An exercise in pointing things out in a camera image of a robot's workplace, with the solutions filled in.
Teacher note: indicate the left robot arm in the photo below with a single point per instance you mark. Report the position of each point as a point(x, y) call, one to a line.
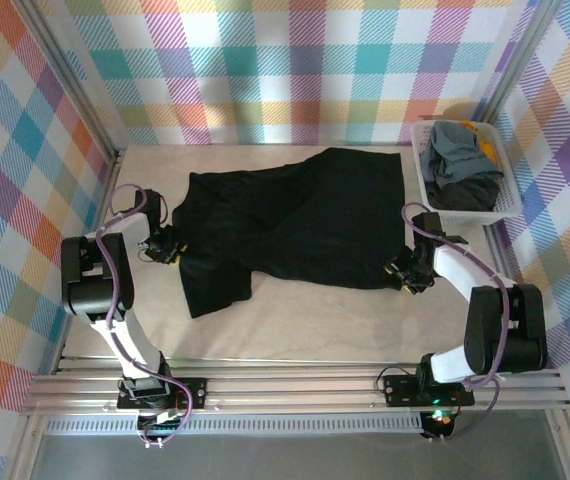
point(130, 330)

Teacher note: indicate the aluminium frame post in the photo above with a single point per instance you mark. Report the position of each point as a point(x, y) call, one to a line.
point(522, 60)
point(72, 80)

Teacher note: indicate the controller board with green light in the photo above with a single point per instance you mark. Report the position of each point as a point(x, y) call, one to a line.
point(439, 417)

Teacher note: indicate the dark grey t-shirt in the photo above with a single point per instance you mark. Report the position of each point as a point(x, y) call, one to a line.
point(465, 196)

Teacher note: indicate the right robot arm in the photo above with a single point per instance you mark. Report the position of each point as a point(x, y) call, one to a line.
point(505, 325)

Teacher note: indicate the yellow garment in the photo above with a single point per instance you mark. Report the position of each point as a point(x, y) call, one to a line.
point(489, 150)

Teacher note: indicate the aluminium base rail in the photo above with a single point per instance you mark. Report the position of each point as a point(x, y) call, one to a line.
point(290, 387)

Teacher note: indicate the black controller board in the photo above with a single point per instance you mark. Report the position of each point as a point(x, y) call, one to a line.
point(157, 425)

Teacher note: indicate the grey-blue t-shirt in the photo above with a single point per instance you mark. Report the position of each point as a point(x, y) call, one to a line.
point(457, 150)

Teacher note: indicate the black t-shirt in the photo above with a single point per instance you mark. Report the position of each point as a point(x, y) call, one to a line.
point(305, 215)

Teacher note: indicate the white plastic basket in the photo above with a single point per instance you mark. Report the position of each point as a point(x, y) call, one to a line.
point(507, 190)

